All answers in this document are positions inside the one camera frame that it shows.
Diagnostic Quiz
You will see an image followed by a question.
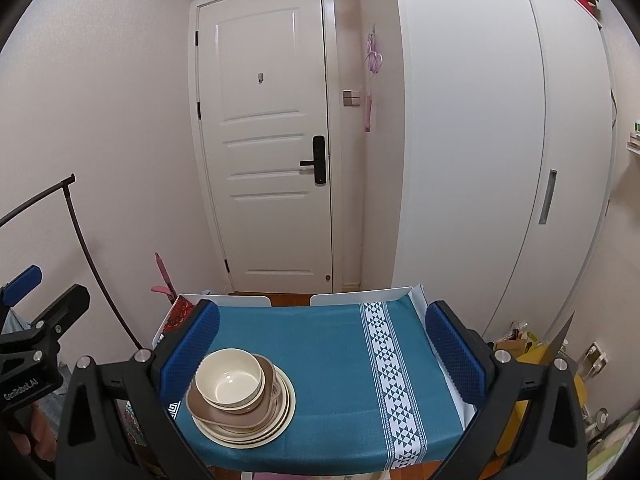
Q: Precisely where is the pink hanging ornament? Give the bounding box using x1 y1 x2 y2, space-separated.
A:
363 25 384 133

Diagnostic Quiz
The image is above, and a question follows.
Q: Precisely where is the person left hand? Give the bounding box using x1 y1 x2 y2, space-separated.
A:
9 403 58 462

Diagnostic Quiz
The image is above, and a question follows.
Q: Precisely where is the white round bowl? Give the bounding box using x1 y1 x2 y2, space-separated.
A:
203 354 274 414

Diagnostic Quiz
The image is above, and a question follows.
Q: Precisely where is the pink broom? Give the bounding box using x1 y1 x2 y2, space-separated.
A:
154 252 177 299

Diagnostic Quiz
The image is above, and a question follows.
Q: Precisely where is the white door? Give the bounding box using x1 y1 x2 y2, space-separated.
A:
194 0 336 294

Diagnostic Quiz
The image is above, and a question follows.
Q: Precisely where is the teal tablecloth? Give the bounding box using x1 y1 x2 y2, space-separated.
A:
164 297 478 473

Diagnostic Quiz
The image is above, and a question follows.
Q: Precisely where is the black curved pole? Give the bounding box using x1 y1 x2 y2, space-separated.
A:
1 191 138 362

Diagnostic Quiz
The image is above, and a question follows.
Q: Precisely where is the beige square bowl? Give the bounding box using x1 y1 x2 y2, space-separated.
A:
186 348 281 429

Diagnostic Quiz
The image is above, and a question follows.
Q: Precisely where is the wall light switch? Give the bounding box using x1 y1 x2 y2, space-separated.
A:
342 89 361 107

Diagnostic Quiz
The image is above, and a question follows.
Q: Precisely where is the white wardrobe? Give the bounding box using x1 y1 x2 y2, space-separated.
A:
393 0 613 339

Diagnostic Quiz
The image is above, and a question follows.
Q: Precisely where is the cream round bowl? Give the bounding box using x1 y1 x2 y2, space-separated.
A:
194 348 266 411

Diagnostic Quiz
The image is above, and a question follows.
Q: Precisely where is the black door lock handle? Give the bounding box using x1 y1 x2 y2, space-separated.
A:
298 136 326 186

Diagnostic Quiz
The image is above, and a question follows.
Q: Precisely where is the yellow cartoon chick plate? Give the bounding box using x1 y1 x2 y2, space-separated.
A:
184 366 296 450

